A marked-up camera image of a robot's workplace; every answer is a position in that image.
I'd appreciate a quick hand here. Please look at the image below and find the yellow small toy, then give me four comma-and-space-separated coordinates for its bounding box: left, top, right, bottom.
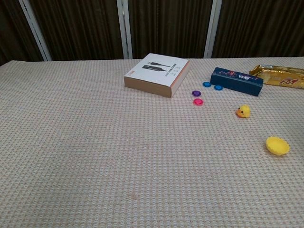
235, 104, 251, 119

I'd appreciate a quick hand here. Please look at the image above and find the yellow round silicone cup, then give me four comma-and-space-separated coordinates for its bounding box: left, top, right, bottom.
266, 136, 291, 156

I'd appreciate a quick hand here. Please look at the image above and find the beige woven tablecloth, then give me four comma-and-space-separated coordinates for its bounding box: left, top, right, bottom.
0, 56, 304, 228

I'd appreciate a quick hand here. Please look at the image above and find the dark blue long carton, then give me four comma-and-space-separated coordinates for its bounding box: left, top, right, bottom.
210, 67, 264, 97

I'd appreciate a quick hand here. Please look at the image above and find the dark pleated curtain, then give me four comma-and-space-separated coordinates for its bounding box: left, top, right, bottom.
0, 0, 304, 66

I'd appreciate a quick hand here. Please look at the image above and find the gold foil snack packet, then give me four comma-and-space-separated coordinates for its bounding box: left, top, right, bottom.
248, 64, 304, 90

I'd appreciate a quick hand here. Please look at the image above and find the white cable product box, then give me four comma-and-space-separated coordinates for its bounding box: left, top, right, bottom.
123, 53, 191, 98

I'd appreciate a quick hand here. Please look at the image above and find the white metal frame post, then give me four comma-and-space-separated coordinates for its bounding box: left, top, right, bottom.
19, 0, 52, 62
203, 0, 223, 59
117, 0, 133, 59

